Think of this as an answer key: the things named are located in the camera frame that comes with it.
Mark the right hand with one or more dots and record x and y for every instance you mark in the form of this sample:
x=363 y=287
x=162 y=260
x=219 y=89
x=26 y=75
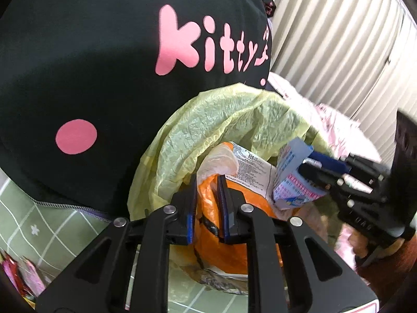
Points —
x=366 y=252

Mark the blue pink snack wrapper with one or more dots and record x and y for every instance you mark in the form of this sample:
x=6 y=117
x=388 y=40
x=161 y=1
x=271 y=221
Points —
x=290 y=189

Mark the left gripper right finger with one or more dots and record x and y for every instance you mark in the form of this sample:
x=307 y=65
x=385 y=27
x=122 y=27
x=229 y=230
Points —
x=290 y=268

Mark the pink striped candy wrapper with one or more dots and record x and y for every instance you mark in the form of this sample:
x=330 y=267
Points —
x=31 y=277

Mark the green bag lined trash bin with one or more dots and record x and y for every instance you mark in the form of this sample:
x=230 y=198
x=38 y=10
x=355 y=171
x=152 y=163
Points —
x=260 y=121

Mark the orange snack wrapper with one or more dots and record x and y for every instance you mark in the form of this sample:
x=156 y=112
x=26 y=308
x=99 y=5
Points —
x=228 y=258

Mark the red snack wrapper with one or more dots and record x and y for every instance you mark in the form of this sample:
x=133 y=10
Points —
x=11 y=269

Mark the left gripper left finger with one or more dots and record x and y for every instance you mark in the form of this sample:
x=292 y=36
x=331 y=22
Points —
x=125 y=268

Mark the white vertical blinds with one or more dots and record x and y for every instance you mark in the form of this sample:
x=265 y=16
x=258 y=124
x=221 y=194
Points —
x=357 y=56

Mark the black Hello Kitty pillow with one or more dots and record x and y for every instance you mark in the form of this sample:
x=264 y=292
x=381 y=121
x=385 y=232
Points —
x=87 y=84

